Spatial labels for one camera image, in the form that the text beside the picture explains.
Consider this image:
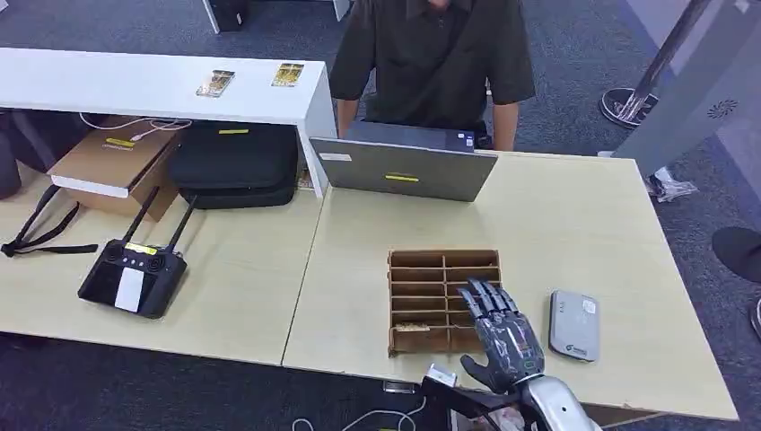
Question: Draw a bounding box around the person's dark shoe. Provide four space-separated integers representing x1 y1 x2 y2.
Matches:
711 225 761 285

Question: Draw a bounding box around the grey card reader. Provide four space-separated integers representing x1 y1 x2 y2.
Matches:
547 289 601 363

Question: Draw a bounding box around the thin white cable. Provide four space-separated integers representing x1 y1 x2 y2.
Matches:
79 112 194 144

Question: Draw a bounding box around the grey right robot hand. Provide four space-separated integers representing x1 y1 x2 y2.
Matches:
459 277 546 395

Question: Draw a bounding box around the wooden card box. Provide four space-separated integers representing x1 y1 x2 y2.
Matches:
387 248 503 357

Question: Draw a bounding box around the person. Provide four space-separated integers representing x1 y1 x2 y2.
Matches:
328 0 537 153

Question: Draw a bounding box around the black remote controller with antennas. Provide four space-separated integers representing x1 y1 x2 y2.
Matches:
77 186 198 321

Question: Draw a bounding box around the black soft bag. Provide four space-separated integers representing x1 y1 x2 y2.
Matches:
0 110 92 201

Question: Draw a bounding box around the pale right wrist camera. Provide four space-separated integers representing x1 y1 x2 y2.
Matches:
425 364 459 389

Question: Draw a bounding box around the white desk shelf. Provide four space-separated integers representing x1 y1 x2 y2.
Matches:
0 47 339 200

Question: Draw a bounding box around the white floor cable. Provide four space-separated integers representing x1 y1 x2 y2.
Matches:
290 395 429 431

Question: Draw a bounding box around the black laptop bag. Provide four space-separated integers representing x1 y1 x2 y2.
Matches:
167 121 301 211

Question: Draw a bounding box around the black strap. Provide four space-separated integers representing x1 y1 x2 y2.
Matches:
0 184 100 259

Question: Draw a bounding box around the yellow patterned card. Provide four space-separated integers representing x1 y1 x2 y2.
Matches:
270 62 305 89

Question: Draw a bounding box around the grey slanted kiosk panel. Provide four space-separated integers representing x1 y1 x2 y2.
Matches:
612 0 761 180

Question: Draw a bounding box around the black camera bracket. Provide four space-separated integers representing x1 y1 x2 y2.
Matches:
417 375 524 431

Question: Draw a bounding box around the crumpled plastic bag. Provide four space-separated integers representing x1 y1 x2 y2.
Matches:
644 166 700 204

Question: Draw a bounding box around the white table frame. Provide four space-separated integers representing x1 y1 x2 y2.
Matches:
200 0 353 36

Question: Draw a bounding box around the cardboard box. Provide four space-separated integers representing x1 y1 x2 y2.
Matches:
47 116 183 223

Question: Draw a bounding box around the silver stanchion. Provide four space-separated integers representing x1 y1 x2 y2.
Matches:
599 0 714 130

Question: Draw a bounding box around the grey laptop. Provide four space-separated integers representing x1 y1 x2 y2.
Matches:
309 120 499 204

